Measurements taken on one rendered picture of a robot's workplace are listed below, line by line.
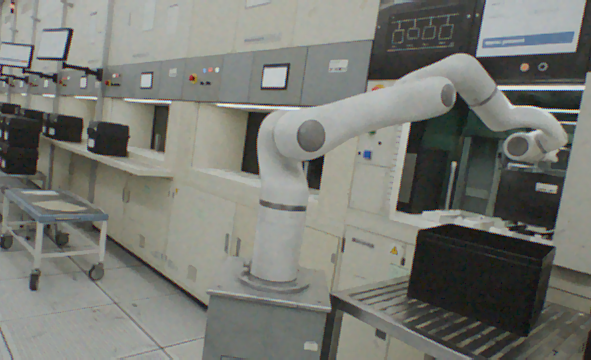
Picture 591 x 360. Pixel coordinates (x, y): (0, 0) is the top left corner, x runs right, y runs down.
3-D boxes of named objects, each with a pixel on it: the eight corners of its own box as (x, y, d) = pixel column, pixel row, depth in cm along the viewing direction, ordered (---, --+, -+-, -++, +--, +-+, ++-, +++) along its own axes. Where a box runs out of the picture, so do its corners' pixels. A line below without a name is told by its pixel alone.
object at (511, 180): (485, 226, 153) (502, 140, 149) (505, 224, 167) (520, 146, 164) (562, 244, 135) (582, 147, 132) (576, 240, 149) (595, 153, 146)
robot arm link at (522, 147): (542, 131, 134) (513, 144, 140) (529, 126, 124) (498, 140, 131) (552, 155, 131) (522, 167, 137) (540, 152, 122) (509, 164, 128)
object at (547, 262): (439, 277, 127) (450, 222, 125) (544, 309, 110) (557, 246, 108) (404, 295, 105) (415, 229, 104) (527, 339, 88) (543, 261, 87)
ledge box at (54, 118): (44, 137, 427) (46, 112, 424) (73, 140, 447) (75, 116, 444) (54, 140, 406) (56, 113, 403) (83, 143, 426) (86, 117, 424)
